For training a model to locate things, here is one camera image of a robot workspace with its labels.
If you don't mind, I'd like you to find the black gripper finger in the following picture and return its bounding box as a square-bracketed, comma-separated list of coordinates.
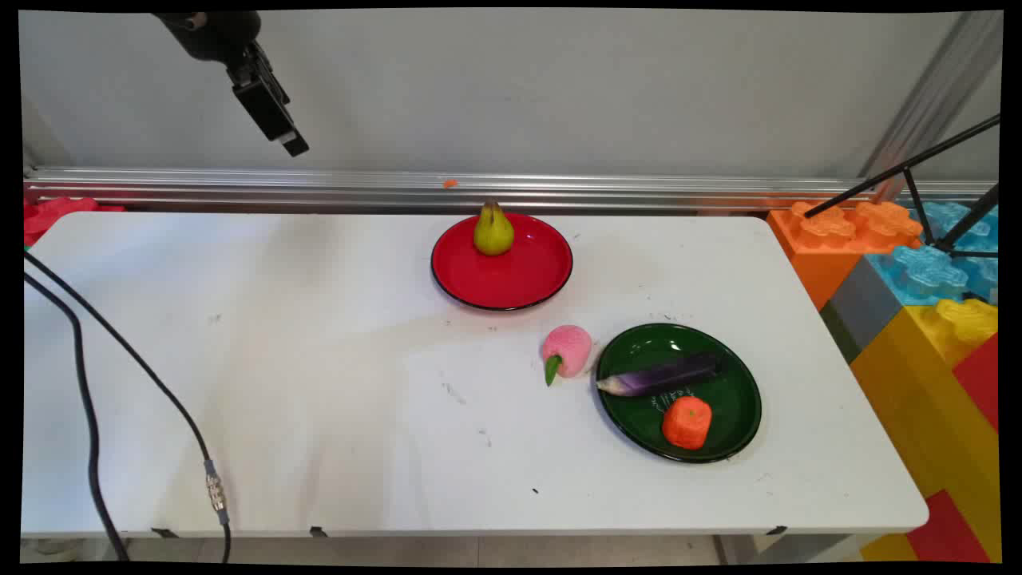
[240, 42, 291, 109]

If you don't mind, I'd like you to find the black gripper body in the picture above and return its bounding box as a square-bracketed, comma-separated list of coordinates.
[153, 12, 263, 62]

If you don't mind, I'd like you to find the purple toy eggplant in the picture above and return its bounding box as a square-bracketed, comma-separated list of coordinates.
[596, 351, 729, 398]

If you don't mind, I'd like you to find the green toy pear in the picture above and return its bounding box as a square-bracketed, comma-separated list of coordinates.
[473, 200, 515, 256]

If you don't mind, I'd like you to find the red round plate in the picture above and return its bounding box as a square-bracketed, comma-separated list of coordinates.
[430, 212, 574, 311]

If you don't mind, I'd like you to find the pink toy peach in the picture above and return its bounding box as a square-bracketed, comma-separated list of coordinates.
[542, 324, 593, 387]

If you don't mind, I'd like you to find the orange toy persimmon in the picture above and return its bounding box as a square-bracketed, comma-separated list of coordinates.
[662, 395, 713, 450]

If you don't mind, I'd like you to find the dark green round plate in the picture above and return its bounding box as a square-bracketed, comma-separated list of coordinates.
[596, 323, 763, 464]

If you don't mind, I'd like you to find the orange giant building block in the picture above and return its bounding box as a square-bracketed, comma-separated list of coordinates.
[766, 200, 925, 312]

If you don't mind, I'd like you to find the grey giant building block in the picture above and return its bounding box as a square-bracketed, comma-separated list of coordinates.
[820, 256, 903, 365]

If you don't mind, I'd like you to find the black tripod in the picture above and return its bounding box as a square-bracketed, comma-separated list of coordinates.
[802, 113, 1000, 260]

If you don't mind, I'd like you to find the blue giant building block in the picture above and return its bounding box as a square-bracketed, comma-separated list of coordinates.
[866, 200, 999, 308]

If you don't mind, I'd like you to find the yellow giant building block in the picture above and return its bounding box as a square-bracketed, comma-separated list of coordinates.
[850, 299, 1000, 561]

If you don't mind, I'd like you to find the small red giant building block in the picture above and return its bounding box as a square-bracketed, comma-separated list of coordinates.
[950, 334, 1000, 434]

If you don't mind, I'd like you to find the red block beside rail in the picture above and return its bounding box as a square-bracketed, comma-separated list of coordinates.
[24, 197, 126, 247]

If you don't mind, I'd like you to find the horizontal aluminium rail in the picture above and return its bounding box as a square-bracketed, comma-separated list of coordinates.
[24, 166, 999, 215]

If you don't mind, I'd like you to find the black cable with metal connector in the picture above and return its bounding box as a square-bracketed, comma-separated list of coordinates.
[24, 252, 232, 564]

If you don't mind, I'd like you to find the slanted aluminium post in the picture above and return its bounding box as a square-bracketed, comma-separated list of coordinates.
[858, 12, 1003, 200]

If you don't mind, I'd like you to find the grey table leg frame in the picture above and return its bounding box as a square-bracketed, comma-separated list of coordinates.
[715, 533, 865, 565]

